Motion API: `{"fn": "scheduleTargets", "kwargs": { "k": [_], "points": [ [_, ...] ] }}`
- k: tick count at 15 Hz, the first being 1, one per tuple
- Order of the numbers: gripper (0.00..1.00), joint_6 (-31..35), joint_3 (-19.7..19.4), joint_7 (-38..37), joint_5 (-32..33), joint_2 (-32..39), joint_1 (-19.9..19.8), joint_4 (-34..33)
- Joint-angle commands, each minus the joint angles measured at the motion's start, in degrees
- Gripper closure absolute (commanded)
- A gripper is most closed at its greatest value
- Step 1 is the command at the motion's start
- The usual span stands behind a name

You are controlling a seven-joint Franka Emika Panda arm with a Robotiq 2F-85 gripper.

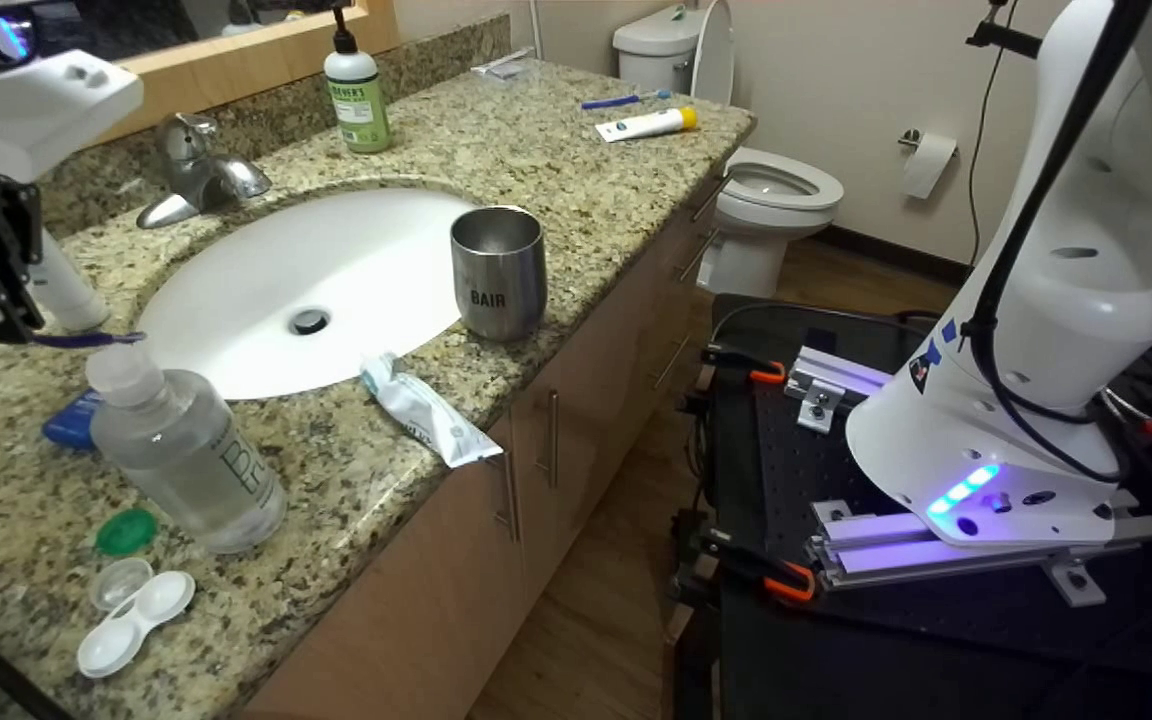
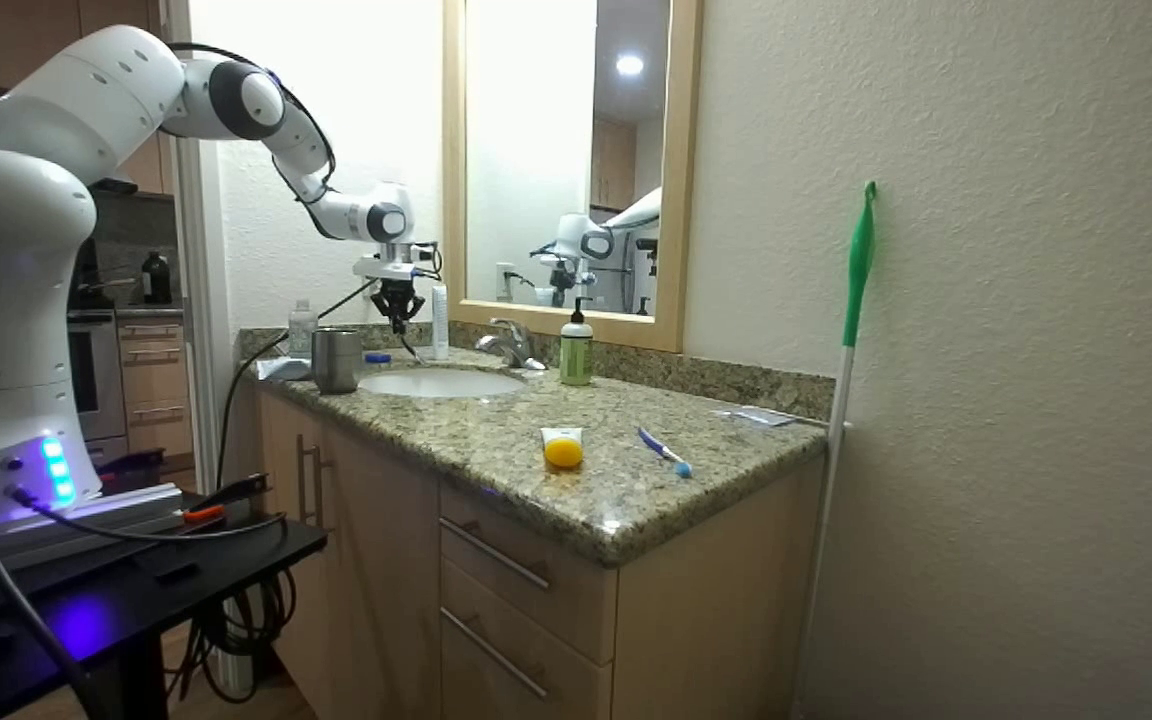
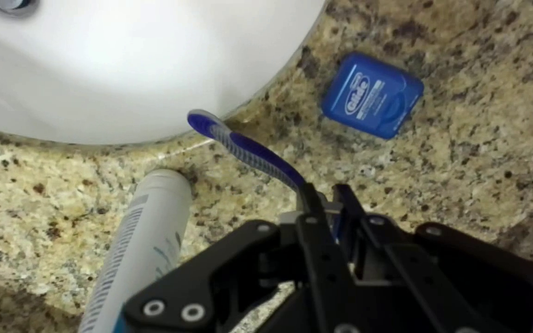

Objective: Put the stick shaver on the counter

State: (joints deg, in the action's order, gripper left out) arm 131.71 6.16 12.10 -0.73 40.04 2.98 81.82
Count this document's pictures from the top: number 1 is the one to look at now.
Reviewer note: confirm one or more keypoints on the blue white toothbrush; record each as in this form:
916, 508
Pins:
76, 341

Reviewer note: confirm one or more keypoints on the tall white cleanser tube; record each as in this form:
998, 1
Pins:
68, 287

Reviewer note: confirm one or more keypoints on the small blue floss box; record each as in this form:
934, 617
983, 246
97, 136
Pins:
68, 423

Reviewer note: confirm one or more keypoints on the chrome sink faucet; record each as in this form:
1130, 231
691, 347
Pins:
199, 164

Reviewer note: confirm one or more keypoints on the clear solution bottle white cap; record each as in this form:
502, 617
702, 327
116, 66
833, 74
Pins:
190, 461

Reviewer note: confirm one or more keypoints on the green lens case cap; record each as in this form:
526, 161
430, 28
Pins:
126, 532

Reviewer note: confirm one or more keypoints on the white oval sink basin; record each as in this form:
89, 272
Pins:
296, 287

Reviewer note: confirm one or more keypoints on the clear lens case cap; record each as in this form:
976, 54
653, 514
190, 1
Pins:
116, 583

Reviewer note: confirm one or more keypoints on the white contact lens case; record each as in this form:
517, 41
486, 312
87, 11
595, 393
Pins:
136, 625

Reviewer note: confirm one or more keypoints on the green soap pump bottle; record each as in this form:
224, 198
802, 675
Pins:
356, 92

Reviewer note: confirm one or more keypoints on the crumpled white toothpaste tube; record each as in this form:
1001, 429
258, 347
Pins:
430, 414

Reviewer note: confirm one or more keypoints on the stainless steel cup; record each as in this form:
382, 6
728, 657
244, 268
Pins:
499, 272

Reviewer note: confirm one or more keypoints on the wooden vanity cabinet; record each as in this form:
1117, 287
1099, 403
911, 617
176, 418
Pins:
470, 572

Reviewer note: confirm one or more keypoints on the clear plastic wrapper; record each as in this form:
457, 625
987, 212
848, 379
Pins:
510, 63

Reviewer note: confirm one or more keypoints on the white tube yellow cap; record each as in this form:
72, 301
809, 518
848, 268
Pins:
650, 127

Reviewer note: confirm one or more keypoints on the orange black clamp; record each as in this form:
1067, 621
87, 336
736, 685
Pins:
769, 572
750, 370

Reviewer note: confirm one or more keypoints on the white toilet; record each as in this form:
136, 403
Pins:
769, 202

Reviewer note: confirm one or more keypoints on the black robot table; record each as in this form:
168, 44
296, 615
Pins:
868, 655

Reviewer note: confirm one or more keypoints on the toilet paper roll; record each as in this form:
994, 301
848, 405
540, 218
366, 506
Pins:
931, 161

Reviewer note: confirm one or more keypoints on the wood framed wall mirror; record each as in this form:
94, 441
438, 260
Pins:
231, 63

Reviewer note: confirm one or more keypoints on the short aluminium rail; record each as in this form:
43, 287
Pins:
837, 379

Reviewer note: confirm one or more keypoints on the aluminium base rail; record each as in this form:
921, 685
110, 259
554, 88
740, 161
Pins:
921, 541

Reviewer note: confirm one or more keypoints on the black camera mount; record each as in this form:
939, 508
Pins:
998, 28

